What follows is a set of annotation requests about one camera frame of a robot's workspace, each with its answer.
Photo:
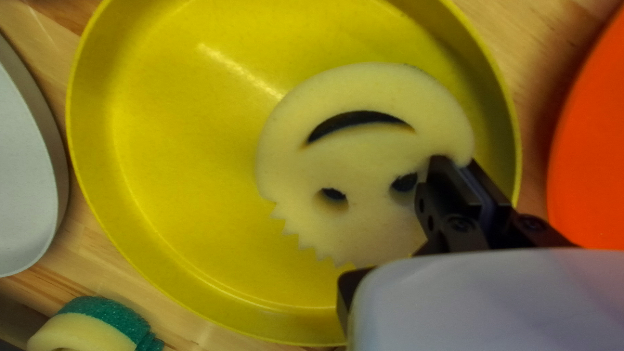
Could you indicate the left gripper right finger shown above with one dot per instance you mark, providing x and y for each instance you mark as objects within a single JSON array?
[{"x": 526, "y": 234}]

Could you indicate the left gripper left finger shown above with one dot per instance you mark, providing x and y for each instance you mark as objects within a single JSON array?
[{"x": 448, "y": 214}]

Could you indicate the yellow smiling face sponge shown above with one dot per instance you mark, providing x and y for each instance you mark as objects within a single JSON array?
[
  {"x": 351, "y": 156},
  {"x": 83, "y": 331}
]

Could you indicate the orange round plate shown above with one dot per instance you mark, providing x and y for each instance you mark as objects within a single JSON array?
[{"x": 594, "y": 170}]

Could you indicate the yellow round plate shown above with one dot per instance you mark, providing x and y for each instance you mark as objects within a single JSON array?
[{"x": 170, "y": 146}]

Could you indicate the grey round plate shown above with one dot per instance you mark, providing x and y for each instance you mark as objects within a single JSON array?
[{"x": 24, "y": 170}]

